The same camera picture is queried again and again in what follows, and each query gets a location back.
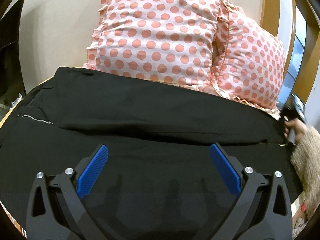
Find polka dot pillow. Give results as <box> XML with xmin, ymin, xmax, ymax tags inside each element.
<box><xmin>213</xmin><ymin>0</ymin><xmax>285</xmax><ymax>115</ymax></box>
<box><xmin>84</xmin><ymin>0</ymin><xmax>220</xmax><ymax>94</ymax></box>

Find cream patterned bed cover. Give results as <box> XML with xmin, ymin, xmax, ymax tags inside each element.
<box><xmin>1</xmin><ymin>108</ymin><xmax>306</xmax><ymax>239</ymax></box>

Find person's right hand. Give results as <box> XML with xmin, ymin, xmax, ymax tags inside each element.
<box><xmin>284</xmin><ymin>119</ymin><xmax>308</xmax><ymax>144</ymax></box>

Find left polka dot pillow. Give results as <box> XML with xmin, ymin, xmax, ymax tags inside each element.
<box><xmin>84</xmin><ymin>0</ymin><xmax>220</xmax><ymax>94</ymax></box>

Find person's right forearm sleeve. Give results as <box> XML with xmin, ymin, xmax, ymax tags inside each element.
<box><xmin>291</xmin><ymin>126</ymin><xmax>319</xmax><ymax>218</ymax></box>

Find black television screen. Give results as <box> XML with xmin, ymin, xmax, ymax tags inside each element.
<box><xmin>1</xmin><ymin>0</ymin><xmax>25</xmax><ymax>101</ymax></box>

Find right polka dot pillow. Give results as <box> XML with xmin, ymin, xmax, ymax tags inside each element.
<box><xmin>213</xmin><ymin>0</ymin><xmax>285</xmax><ymax>115</ymax></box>

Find clutter on side table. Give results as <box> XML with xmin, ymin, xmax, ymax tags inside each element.
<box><xmin>11</xmin><ymin>93</ymin><xmax>23</xmax><ymax>108</ymax></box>

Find black pants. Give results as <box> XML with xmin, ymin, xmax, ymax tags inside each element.
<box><xmin>1</xmin><ymin>68</ymin><xmax>302</xmax><ymax>239</ymax></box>

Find wooden framed window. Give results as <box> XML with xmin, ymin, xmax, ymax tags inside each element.
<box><xmin>260</xmin><ymin>0</ymin><xmax>319</xmax><ymax>109</ymax></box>

